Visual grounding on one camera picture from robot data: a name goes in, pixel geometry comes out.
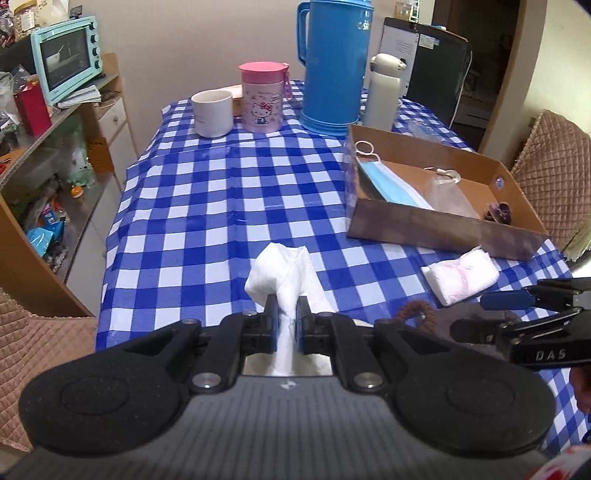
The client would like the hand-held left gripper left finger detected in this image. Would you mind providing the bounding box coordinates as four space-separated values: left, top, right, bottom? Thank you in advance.
154 294 281 394

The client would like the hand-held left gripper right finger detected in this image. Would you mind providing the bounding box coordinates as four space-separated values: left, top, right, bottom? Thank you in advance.
295 295 419 394

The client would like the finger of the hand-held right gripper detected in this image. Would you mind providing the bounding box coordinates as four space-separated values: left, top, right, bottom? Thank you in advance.
480 277 591 311
450 308 591 356

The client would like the dark grey printed sock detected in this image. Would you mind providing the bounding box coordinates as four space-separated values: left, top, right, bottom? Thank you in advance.
369 305 513 358

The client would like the white cloth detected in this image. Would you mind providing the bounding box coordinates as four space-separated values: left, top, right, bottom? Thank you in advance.
421 246 500 307

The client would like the white paper napkin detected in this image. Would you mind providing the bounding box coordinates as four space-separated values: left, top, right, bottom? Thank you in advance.
245 242 339 377

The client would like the brown braided hair tie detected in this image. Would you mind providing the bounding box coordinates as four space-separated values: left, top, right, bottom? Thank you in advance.
396 300 435 334

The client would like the brown cardboard box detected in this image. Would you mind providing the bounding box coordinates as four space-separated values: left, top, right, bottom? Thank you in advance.
344 124 552 262

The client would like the clear plastic bag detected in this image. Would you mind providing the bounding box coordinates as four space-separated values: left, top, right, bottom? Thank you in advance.
422 167 481 220

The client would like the blue face mask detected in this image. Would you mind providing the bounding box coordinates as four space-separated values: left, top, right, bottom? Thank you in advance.
355 140 435 211

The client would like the person's right hand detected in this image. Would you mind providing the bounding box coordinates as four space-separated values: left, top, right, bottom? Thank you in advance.
569 367 591 416

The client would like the red white printed clothing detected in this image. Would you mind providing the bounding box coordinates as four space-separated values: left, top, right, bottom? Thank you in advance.
531 443 591 480

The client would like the chair with quilted cover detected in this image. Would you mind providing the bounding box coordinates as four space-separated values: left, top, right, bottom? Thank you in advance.
0 288 99 452
510 109 591 259

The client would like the blue white checked tablecloth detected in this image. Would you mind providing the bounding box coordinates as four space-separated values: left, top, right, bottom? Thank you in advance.
95 80 580 457

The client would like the white mug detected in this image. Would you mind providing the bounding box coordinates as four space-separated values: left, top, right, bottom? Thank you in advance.
191 89 234 138

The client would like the pink cartoon cup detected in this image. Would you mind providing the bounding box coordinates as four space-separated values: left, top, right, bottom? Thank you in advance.
239 61 293 134

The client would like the white insulated bottle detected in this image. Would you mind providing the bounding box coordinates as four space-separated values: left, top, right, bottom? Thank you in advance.
362 53 407 132

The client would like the black computer tower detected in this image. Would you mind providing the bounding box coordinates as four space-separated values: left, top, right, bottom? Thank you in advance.
382 17 474 128

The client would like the blue packet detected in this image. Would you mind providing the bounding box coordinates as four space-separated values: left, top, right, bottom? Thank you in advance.
25 210 65 259

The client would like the white drawer front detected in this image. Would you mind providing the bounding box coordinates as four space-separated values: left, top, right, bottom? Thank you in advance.
95 99 139 176

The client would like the wooden shelf unit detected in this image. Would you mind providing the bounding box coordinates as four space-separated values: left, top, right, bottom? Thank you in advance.
0 53 139 319

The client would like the blue thermos jug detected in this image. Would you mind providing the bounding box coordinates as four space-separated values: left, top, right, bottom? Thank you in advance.
296 0 376 137

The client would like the stack of papers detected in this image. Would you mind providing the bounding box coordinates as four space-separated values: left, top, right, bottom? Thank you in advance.
58 85 102 110

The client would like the red box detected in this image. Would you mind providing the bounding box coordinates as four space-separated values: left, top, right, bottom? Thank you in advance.
13 85 52 137

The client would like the teal toaster oven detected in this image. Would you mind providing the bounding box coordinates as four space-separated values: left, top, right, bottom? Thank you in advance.
30 16 105 106

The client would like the white cable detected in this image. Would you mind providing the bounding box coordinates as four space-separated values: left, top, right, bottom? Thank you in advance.
455 39 474 126

